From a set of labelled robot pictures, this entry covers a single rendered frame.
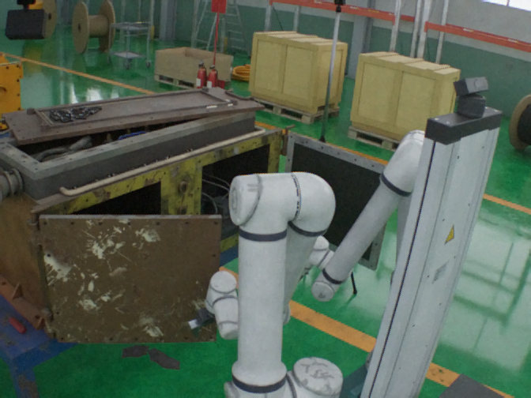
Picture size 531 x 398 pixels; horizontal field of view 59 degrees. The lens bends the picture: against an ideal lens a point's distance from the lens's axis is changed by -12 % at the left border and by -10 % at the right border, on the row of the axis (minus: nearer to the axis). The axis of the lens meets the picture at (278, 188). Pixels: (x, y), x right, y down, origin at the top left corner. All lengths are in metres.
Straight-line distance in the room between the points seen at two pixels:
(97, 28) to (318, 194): 11.42
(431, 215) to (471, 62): 9.68
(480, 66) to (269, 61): 4.77
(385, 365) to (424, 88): 5.33
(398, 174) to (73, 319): 1.30
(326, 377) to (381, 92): 5.53
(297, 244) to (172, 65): 7.94
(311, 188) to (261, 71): 6.63
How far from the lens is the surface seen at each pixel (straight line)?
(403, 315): 1.34
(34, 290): 2.27
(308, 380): 1.50
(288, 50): 7.50
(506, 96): 10.73
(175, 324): 2.05
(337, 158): 2.63
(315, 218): 1.28
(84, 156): 2.01
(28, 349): 2.18
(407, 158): 1.64
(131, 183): 2.09
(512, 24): 10.63
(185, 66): 8.96
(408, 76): 6.59
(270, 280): 1.27
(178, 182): 2.28
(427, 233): 1.23
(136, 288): 1.94
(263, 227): 1.22
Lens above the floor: 2.05
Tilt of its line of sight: 23 degrees down
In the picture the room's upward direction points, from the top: 6 degrees clockwise
